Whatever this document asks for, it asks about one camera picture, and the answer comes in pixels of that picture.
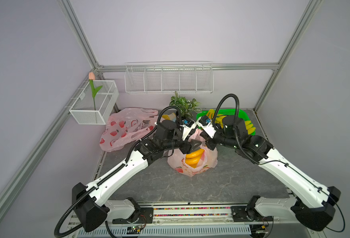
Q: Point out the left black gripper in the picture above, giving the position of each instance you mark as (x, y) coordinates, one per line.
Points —
(187, 148)

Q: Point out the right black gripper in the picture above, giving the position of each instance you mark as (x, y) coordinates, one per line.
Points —
(209, 144)

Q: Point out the orange banana bunch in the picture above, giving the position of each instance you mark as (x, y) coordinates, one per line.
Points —
(194, 158)

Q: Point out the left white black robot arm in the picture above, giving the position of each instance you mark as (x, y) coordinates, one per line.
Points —
(89, 209)

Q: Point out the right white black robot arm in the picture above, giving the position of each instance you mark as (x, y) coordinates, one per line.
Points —
(313, 205)

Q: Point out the pink strawberry plastic bag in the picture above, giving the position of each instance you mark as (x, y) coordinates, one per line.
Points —
(126, 126)

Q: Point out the potted plant black vase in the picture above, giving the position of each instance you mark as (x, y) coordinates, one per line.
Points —
(186, 106)

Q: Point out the pink artificial tulip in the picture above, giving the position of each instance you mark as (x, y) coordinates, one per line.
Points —
(94, 90)

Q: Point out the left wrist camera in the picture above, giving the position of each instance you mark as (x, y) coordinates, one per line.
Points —
(189, 127)

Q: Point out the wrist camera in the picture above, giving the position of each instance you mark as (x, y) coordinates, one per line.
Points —
(189, 127)
(205, 123)

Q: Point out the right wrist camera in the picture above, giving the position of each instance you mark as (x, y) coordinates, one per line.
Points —
(205, 123)

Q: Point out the white wire wall shelf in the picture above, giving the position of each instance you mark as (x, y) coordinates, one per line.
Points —
(169, 76)

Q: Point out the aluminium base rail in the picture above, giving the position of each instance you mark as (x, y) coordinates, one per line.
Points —
(197, 220)

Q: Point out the white wire side basket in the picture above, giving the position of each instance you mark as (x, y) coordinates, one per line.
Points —
(82, 108)

